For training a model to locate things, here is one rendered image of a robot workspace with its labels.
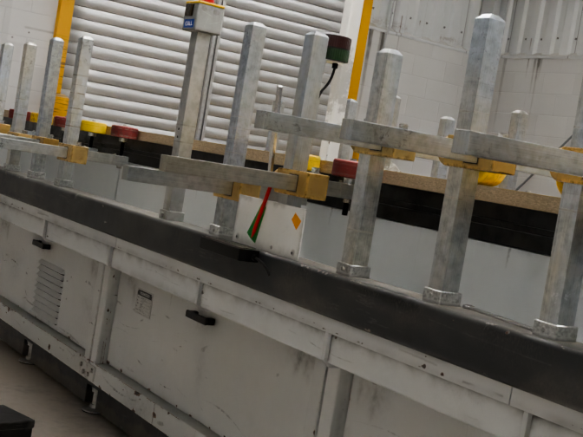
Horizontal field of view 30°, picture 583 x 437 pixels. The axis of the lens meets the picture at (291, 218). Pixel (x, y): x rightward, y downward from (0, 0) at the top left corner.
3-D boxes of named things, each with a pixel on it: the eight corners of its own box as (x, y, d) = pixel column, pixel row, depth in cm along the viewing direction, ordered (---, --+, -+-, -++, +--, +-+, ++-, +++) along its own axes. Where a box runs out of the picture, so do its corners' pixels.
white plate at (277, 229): (296, 260, 207) (304, 209, 207) (231, 240, 229) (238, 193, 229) (298, 261, 208) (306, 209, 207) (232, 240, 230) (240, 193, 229)
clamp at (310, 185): (304, 198, 208) (308, 172, 208) (268, 190, 219) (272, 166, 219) (328, 201, 211) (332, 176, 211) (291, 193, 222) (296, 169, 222)
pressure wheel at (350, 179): (339, 215, 214) (349, 158, 213) (317, 210, 221) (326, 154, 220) (371, 219, 218) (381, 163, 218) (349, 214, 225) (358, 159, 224)
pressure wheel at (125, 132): (113, 161, 332) (119, 124, 331) (137, 165, 329) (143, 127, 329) (101, 159, 324) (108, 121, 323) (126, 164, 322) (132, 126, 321)
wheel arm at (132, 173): (126, 185, 219) (129, 163, 219) (120, 183, 222) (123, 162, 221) (305, 209, 242) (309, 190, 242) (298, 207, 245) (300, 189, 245)
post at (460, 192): (438, 312, 173) (490, 12, 170) (424, 308, 176) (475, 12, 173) (455, 314, 175) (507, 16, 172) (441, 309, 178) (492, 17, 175)
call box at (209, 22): (193, 32, 253) (199, -1, 253) (180, 33, 259) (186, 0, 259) (219, 38, 257) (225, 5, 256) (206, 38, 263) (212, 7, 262)
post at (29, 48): (5, 184, 362) (27, 41, 360) (3, 183, 365) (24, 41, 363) (16, 185, 364) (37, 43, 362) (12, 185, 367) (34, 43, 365)
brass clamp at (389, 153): (389, 157, 186) (394, 127, 186) (344, 151, 197) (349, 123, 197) (417, 162, 189) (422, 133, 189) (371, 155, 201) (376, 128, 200)
